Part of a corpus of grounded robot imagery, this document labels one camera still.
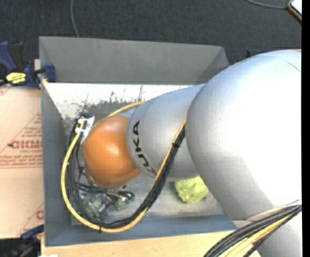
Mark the grey metal bin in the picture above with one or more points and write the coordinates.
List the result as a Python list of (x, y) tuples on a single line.
[(133, 63)]

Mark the brown cardboard board red print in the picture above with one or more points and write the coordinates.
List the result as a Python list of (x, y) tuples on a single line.
[(15, 191)]

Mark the yellow-green crumpled cloth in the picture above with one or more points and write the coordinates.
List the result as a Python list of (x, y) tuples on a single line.
[(191, 190)]

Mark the black cylinder on white bracket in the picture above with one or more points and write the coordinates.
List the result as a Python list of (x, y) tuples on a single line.
[(86, 126)]

